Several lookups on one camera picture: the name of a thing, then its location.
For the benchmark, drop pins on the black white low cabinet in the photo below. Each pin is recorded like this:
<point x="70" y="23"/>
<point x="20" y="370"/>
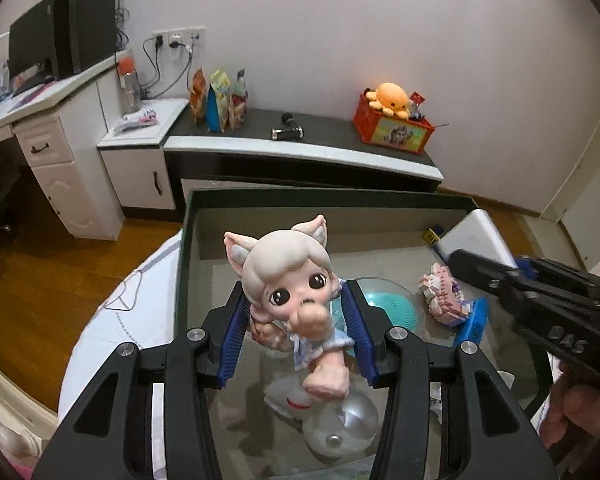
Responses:
<point x="330" y="125"/>

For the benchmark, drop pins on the white bed frame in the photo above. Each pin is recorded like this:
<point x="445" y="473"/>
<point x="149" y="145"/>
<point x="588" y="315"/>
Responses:
<point x="15" y="395"/>

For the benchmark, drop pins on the purple paper sheet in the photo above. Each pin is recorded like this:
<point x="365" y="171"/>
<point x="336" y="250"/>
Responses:
<point x="32" y="96"/>

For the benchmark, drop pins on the black computer tower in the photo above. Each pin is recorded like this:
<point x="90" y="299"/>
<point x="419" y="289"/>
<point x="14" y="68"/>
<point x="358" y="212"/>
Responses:
<point x="85" y="30"/>

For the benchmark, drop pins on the white toy red stripe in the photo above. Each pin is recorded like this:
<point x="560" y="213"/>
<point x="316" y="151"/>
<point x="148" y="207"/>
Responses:
<point x="285" y="400"/>

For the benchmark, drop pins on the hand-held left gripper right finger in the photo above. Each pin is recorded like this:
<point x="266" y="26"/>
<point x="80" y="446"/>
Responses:
<point x="360" y="335"/>

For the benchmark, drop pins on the red plastic crate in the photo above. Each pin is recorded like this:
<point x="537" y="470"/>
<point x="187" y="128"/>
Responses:
<point x="395" y="132"/>

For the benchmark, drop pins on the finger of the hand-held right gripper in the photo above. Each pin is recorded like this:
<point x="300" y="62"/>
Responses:
<point x="526" y="267"/>
<point x="480" y="267"/>

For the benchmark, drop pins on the translucent white ball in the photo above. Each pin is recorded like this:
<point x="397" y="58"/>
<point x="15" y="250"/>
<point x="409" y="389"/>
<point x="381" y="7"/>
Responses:
<point x="350" y="425"/>

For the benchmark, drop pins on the printed papers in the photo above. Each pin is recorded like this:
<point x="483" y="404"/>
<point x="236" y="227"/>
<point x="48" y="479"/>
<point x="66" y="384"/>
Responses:
<point x="135" y="122"/>

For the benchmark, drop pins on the dark green rectangular box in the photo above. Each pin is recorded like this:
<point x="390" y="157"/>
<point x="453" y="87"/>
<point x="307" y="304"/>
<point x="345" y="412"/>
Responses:
<point x="330" y="230"/>

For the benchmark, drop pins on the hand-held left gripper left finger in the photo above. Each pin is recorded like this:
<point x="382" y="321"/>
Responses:
<point x="232" y="340"/>

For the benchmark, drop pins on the white desk with drawers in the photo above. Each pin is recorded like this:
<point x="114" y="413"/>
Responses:
<point x="75" y="185"/>

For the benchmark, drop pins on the yellow blue snack bag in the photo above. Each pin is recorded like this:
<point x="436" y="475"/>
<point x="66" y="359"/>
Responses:
<point x="218" y="105"/>

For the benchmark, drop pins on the red snack bag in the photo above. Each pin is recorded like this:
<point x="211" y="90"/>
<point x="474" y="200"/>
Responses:
<point x="238" y="102"/>

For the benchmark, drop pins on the black computer monitor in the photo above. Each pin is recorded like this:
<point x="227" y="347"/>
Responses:
<point x="30" y="45"/>

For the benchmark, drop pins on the red white packets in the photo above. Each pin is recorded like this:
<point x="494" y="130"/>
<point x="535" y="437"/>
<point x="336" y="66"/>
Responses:
<point x="417" y="107"/>

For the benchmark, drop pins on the white plastic box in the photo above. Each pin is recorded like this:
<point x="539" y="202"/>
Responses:
<point x="475" y="235"/>

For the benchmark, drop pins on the white wall power strip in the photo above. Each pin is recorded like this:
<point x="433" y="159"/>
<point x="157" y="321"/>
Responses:
<point x="177" y="37"/>

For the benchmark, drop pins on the black dumbbell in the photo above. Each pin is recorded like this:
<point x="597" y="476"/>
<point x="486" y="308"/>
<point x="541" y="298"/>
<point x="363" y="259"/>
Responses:
<point x="287" y="134"/>

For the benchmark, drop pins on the teal round strainer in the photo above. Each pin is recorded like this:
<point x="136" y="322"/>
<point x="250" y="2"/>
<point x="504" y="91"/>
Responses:
<point x="385" y="307"/>

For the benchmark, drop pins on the person's right hand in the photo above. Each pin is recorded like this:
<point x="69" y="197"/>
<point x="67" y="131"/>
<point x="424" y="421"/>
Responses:
<point x="560" y="410"/>

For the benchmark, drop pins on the orange cap clear bottle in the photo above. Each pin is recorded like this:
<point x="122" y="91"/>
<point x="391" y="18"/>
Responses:
<point x="129" y="90"/>

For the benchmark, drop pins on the orange octopus plush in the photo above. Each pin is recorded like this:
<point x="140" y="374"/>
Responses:
<point x="387" y="100"/>

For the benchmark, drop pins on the pastel building block figure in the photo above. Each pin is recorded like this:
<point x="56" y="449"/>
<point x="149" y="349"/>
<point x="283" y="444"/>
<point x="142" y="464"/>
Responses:
<point x="442" y="300"/>

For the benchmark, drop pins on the orange snack bag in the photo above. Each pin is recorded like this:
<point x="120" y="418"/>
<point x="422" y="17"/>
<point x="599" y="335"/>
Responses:
<point x="198" y="97"/>

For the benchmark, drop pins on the yellow blue small toy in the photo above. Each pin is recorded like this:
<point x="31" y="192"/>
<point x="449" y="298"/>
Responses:
<point x="432" y="237"/>

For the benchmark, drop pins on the white small door cabinet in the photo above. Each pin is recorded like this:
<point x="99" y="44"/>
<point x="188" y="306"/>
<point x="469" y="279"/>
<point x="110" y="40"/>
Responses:
<point x="135" y="175"/>

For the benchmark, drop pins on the pale haired doll figure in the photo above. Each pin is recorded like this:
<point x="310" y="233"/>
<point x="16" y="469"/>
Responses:
<point x="285" y="280"/>

